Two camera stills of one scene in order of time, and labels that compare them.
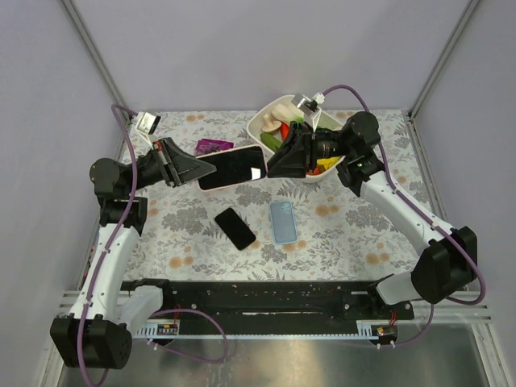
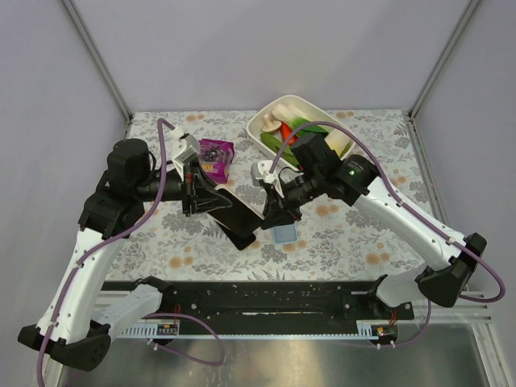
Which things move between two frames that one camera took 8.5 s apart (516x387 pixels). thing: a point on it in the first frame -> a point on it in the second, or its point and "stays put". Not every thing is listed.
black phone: (235, 229) stays put
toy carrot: (285, 130) stays put
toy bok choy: (285, 113) stays put
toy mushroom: (270, 126) stays put
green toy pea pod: (271, 141) stays put
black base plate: (264, 301) stays put
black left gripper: (168, 162) -> (189, 193)
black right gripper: (308, 149) -> (276, 203)
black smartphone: (234, 166) -> (239, 222)
